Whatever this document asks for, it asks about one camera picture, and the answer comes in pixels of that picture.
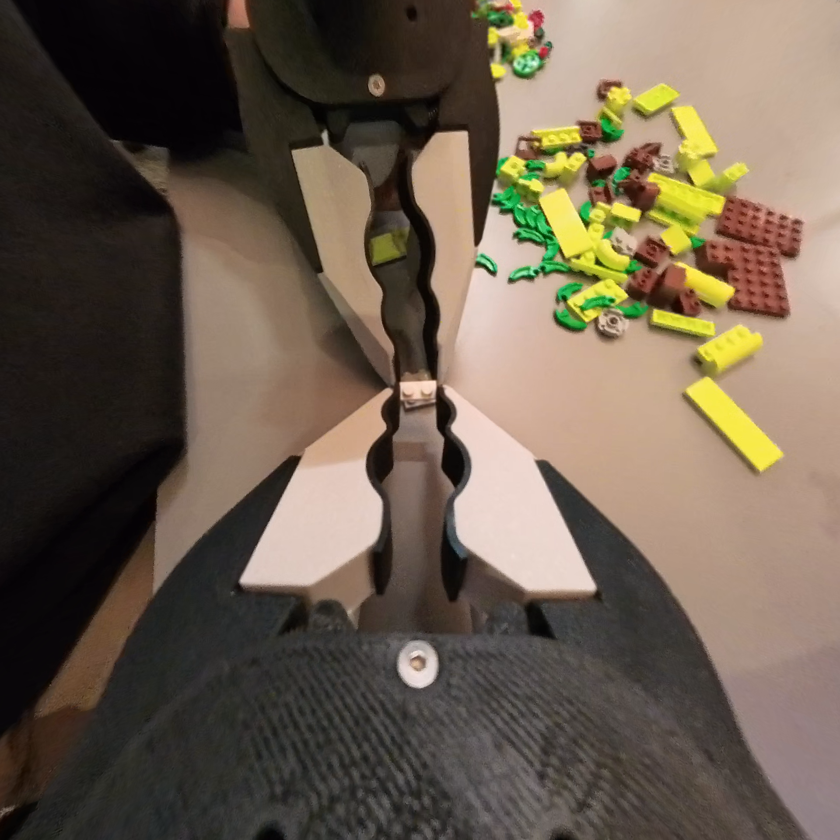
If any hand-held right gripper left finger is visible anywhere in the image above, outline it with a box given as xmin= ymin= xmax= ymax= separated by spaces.
xmin=239 ymin=387 xmax=401 ymax=601

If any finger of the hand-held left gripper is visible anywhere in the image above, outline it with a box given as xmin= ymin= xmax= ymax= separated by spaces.
xmin=410 ymin=131 xmax=475 ymax=380
xmin=293 ymin=146 xmax=401 ymax=385

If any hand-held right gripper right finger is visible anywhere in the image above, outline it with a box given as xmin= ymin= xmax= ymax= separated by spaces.
xmin=441 ymin=387 xmax=598 ymax=601

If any pile of toy bricks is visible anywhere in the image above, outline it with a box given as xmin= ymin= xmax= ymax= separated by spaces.
xmin=492 ymin=79 xmax=805 ymax=473

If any person's left forearm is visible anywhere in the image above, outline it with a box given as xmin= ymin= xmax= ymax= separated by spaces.
xmin=26 ymin=0 xmax=247 ymax=158

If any small heap of mixed pieces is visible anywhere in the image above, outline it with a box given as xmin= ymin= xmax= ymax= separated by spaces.
xmin=472 ymin=0 xmax=553 ymax=83

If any person's black clothed torso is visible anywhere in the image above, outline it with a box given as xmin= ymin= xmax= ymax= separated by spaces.
xmin=0 ymin=0 xmax=188 ymax=732

